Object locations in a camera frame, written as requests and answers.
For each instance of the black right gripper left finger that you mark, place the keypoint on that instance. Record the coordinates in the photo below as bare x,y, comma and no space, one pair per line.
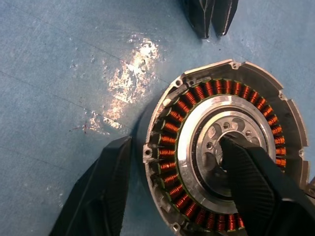
98,196

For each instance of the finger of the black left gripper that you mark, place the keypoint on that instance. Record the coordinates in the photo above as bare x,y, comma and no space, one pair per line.
200,17
224,14

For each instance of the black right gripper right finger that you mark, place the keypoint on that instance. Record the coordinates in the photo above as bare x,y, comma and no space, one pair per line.
258,196

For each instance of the silver motor housing copper windings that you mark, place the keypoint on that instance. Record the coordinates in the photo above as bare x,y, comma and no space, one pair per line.
192,137

